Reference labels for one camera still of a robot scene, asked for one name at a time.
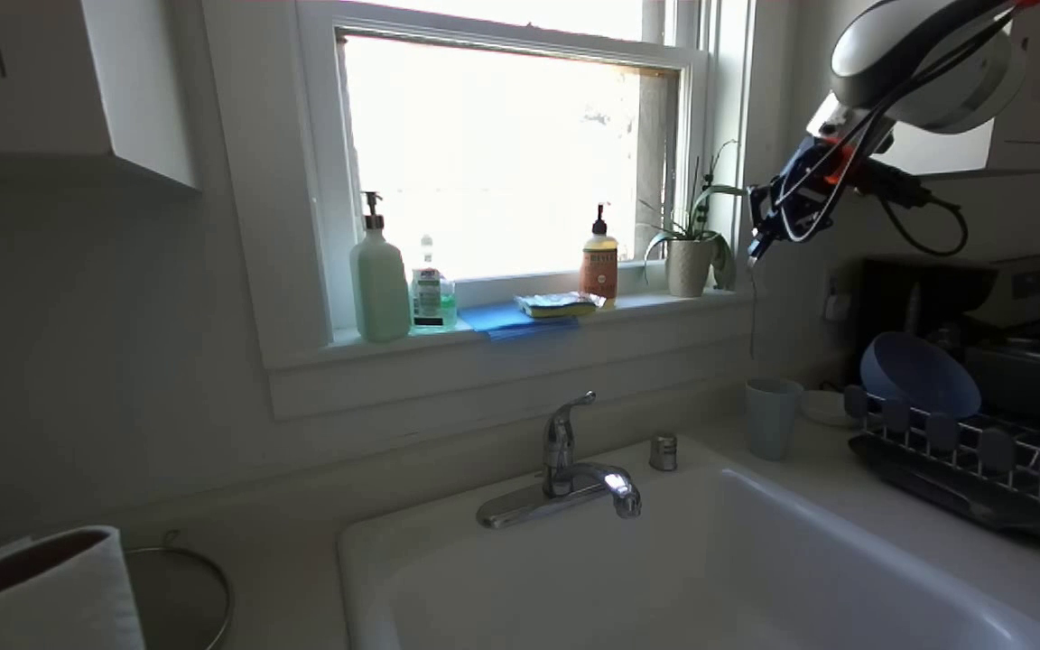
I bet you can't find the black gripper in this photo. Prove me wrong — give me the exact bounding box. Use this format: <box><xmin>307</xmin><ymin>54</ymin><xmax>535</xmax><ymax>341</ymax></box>
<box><xmin>744</xmin><ymin>128</ymin><xmax>868</xmax><ymax>263</ymax></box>

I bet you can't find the grey plastic cup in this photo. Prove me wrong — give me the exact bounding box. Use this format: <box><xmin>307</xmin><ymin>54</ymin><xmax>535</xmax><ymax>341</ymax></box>
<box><xmin>739</xmin><ymin>375</ymin><xmax>809</xmax><ymax>461</ymax></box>

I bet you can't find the chrome sink hole cap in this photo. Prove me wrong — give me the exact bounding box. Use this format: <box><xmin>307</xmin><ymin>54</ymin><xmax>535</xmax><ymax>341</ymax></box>
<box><xmin>645</xmin><ymin>429</ymin><xmax>683</xmax><ymax>477</ymax></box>

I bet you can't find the chrome sink faucet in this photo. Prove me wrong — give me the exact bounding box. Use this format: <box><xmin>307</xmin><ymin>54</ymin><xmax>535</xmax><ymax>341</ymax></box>
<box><xmin>472</xmin><ymin>386</ymin><xmax>645</xmax><ymax>534</ymax></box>

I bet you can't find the white farmhouse sink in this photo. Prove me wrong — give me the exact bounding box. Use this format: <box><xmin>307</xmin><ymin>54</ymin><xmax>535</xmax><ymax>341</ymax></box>
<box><xmin>336</xmin><ymin>425</ymin><xmax>1040</xmax><ymax>650</ymax></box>

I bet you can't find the green houseplant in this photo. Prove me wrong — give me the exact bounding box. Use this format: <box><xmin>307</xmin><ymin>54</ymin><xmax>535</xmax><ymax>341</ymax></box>
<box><xmin>639</xmin><ymin>139</ymin><xmax>752</xmax><ymax>294</ymax></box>

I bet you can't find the white plant pot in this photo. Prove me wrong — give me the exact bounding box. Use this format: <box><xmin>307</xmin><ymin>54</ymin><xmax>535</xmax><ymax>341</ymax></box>
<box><xmin>659</xmin><ymin>235</ymin><xmax>716</xmax><ymax>300</ymax></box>

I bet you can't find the amber soap pump bottle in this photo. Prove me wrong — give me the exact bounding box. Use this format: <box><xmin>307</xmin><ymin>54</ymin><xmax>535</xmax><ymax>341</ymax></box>
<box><xmin>579</xmin><ymin>200</ymin><xmax>621</xmax><ymax>304</ymax></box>

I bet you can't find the blue bowl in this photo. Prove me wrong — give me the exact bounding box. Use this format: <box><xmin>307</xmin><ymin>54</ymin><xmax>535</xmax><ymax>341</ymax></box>
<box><xmin>857</xmin><ymin>330</ymin><xmax>986</xmax><ymax>422</ymax></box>

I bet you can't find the yellow green sponge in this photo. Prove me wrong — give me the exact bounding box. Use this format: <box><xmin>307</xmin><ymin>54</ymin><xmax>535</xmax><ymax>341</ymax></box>
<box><xmin>515</xmin><ymin>290</ymin><xmax>606</xmax><ymax>327</ymax></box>

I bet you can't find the blue sponge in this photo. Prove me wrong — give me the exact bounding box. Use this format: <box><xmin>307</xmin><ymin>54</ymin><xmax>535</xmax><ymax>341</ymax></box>
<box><xmin>452</xmin><ymin>300</ymin><xmax>541</xmax><ymax>341</ymax></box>

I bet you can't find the black dish rack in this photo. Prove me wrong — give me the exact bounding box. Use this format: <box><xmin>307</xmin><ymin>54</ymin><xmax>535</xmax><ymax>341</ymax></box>
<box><xmin>841</xmin><ymin>378</ymin><xmax>1040</xmax><ymax>558</ymax></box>

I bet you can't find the small teal dish soap bottle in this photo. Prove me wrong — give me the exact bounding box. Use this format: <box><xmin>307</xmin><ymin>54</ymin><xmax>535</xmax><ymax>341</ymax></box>
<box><xmin>408</xmin><ymin>233</ymin><xmax>463</xmax><ymax>333</ymax></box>

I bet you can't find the pale green soap pump bottle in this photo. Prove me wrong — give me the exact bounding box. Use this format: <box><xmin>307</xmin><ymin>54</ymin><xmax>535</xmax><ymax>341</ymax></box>
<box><xmin>349</xmin><ymin>188</ymin><xmax>415</xmax><ymax>348</ymax></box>

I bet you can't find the white upper cabinet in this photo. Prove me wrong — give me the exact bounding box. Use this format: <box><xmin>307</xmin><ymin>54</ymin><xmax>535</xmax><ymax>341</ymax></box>
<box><xmin>0</xmin><ymin>0</ymin><xmax>202</xmax><ymax>195</ymax></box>

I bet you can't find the white wall outlet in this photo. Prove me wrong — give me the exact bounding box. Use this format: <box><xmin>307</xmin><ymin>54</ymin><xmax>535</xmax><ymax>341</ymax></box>
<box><xmin>818</xmin><ymin>268</ymin><xmax>857</xmax><ymax>327</ymax></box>

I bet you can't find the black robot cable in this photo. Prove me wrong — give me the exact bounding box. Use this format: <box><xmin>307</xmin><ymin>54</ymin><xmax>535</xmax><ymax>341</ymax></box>
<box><xmin>868</xmin><ymin>157</ymin><xmax>972</xmax><ymax>263</ymax></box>

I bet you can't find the white window frame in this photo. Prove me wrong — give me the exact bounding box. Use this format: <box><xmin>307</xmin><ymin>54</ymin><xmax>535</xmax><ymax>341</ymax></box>
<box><xmin>197</xmin><ymin>0</ymin><xmax>765</xmax><ymax>425</ymax></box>

